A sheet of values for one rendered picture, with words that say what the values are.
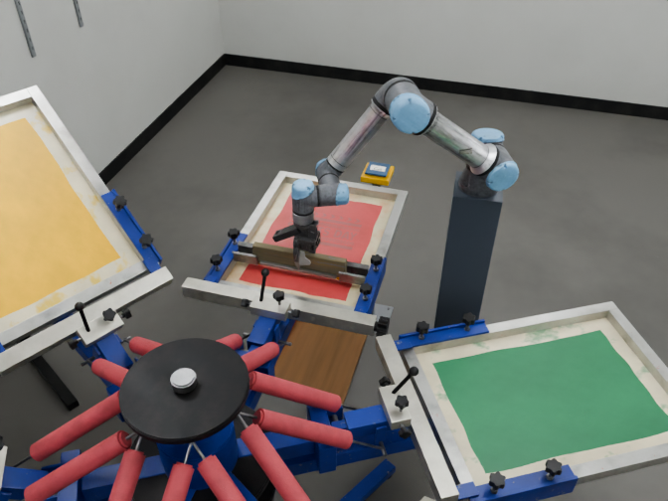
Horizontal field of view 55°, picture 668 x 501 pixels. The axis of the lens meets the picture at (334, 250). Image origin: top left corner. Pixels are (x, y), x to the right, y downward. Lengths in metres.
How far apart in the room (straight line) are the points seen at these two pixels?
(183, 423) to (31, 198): 1.10
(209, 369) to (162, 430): 0.20
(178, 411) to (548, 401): 1.12
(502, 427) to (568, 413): 0.21
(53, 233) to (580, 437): 1.76
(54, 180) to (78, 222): 0.17
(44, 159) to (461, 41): 4.07
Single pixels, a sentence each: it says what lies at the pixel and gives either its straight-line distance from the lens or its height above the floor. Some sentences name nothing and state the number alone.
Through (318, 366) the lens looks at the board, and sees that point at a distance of 3.33.
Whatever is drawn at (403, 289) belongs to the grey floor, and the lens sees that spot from 3.78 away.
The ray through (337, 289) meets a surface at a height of 0.95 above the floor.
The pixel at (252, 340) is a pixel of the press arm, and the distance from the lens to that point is 2.08.
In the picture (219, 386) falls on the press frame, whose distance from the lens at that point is 1.61.
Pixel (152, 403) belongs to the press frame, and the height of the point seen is 1.32.
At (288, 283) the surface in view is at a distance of 2.39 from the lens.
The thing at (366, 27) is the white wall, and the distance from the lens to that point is 5.89.
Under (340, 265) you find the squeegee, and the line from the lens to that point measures 2.32.
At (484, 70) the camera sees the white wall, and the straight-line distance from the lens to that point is 5.86.
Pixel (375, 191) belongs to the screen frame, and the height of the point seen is 0.99.
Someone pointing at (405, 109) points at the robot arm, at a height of 1.64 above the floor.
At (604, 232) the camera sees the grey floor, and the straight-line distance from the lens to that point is 4.53.
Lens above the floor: 2.56
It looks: 40 degrees down
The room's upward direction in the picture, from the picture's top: straight up
